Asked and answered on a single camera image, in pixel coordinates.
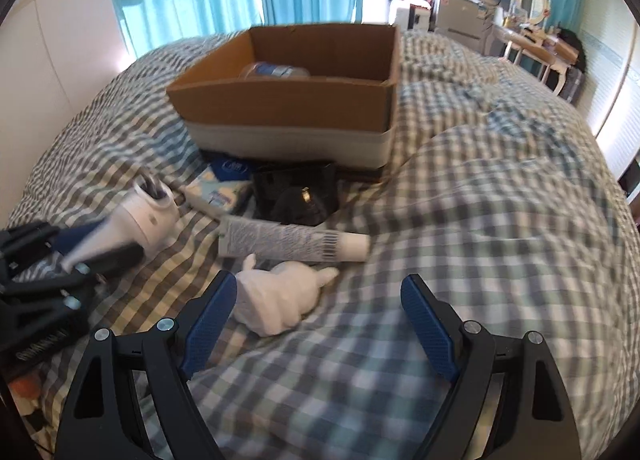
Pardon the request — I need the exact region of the white cream tube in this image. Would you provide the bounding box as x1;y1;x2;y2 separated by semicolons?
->
218;216;371;263

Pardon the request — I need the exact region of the black backpack on table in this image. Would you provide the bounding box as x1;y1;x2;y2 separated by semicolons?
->
554;26;587;74

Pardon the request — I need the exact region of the clear plastic jar blue label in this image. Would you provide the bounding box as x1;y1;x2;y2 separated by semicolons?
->
240;61;310;79

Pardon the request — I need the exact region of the white suitcase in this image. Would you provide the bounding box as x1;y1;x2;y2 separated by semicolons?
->
388;0;433;31

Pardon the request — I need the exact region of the checkered grey white duvet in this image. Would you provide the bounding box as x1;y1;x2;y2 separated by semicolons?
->
1;33;639;459

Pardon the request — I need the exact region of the silver mini fridge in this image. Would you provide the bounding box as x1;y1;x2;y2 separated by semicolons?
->
435;0;492;54

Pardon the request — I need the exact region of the white hair dryer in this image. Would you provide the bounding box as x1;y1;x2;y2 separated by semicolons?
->
60;174;179;263

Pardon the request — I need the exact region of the blue white tissue pack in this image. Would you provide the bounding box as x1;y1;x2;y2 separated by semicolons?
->
182;151;253;220

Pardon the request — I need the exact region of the white sliding wardrobe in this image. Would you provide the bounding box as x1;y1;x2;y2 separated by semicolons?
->
576;0;639;177

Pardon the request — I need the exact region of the white oval vanity mirror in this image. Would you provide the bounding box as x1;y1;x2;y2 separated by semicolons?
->
512;0;551;27

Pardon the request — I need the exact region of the white dressing table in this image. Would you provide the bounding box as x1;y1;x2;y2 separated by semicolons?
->
494;27;579;96

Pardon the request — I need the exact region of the black glossy pouch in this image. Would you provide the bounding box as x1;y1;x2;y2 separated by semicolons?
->
252;160;340;226

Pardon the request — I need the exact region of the brown cardboard box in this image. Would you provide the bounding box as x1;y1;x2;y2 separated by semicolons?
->
166;24;400;176

